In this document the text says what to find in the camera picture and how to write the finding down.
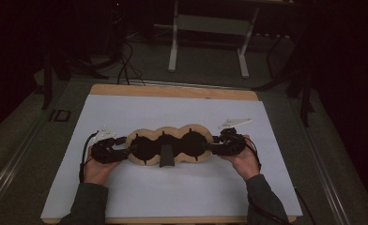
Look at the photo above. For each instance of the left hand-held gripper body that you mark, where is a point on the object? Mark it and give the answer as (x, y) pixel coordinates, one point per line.
(102, 151)

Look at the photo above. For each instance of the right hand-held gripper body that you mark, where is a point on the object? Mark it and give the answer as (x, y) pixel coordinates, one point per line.
(233, 143)

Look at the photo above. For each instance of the three-lobed wooden photo frame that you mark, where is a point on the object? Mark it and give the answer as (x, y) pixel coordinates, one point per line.
(169, 132)

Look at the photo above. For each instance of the person's left hand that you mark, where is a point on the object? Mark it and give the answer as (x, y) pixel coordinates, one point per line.
(97, 172)

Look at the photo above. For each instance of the person's right hand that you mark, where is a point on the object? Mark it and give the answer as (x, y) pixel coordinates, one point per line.
(244, 164)

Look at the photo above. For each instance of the white table mat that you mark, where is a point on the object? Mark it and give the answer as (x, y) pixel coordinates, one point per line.
(172, 193)

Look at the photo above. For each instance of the black stand legs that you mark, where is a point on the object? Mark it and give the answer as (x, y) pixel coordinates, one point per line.
(305, 103)
(47, 84)

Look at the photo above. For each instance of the white metal stand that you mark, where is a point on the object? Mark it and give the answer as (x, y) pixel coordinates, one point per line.
(210, 25)

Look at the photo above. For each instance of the black floor bracket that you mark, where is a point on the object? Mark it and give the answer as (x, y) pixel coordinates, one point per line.
(60, 115)

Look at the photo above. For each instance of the metal floor rail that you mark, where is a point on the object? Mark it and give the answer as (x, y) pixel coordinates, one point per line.
(10, 175)
(188, 84)
(326, 178)

